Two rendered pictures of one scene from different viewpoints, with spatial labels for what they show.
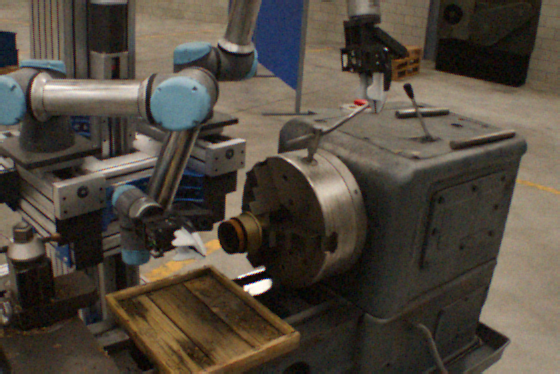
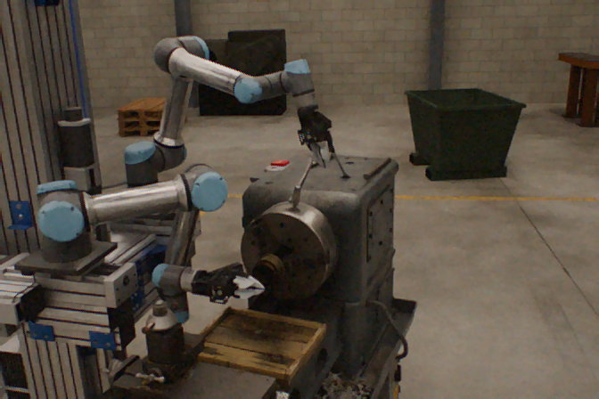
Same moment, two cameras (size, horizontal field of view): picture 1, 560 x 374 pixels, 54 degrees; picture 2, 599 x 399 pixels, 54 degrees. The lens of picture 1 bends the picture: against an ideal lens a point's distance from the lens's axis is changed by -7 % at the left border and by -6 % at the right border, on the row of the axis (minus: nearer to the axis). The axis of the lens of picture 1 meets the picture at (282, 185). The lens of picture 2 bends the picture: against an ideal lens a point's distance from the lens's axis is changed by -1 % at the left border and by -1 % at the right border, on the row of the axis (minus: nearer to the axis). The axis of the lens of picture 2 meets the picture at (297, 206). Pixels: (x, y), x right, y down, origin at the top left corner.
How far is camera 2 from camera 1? 0.90 m
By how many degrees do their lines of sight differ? 25
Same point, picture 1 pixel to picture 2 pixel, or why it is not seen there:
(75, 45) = (52, 165)
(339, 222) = (328, 243)
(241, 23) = (176, 121)
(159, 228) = (225, 280)
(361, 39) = (312, 122)
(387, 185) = (346, 212)
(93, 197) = (131, 282)
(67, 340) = (209, 375)
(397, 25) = (149, 79)
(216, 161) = not seen: hidden behind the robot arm
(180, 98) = (213, 187)
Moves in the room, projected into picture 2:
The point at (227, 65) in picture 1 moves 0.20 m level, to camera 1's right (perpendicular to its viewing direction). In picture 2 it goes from (168, 157) to (218, 150)
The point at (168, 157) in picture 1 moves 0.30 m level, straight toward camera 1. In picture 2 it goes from (184, 235) to (234, 263)
